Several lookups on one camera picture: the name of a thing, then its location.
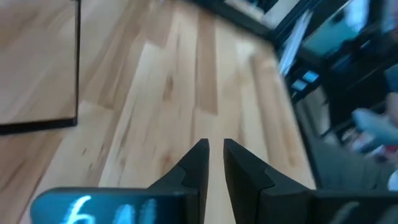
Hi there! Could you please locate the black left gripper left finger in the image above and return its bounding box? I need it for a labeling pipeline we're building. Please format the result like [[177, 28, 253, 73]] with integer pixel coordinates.
[[147, 138, 210, 224]]

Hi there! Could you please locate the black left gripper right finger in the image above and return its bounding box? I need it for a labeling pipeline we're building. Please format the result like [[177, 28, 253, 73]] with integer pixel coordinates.
[[223, 138, 315, 224]]

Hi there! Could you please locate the light blue object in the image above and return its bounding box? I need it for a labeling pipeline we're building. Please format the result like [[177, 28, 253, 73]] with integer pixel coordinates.
[[352, 108, 398, 147]]

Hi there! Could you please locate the wooden shelf with black frame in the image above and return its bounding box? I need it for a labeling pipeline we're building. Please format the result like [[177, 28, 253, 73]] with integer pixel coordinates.
[[0, 0, 82, 136]]

